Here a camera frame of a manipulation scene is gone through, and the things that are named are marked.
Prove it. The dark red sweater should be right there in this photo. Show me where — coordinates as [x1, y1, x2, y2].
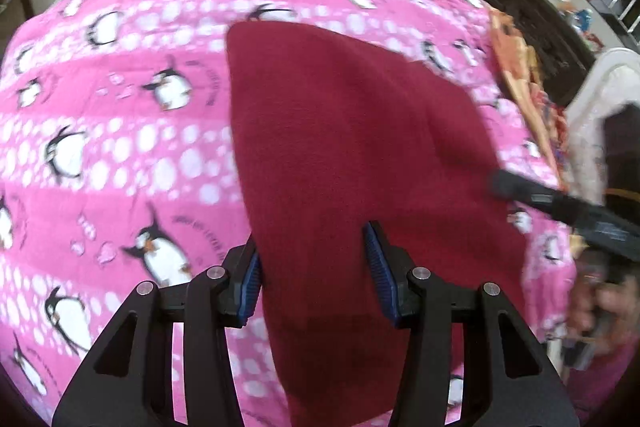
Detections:
[226, 21, 526, 426]

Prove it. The pink penguin blanket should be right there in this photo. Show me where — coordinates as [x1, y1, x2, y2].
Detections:
[1, 0, 559, 421]

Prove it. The person's right hand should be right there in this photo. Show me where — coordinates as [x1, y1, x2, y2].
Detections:
[566, 248, 639, 355]

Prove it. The white upholstered chair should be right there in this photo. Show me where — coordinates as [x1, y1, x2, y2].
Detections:
[565, 48, 639, 204]

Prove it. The dark carved wooden cabinet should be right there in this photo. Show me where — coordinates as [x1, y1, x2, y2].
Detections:
[485, 0, 596, 107]

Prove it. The orange patterned blanket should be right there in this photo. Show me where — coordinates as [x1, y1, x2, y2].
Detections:
[488, 6, 570, 192]

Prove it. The pink sleeve forearm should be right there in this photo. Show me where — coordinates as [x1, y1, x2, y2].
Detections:
[566, 343, 637, 425]

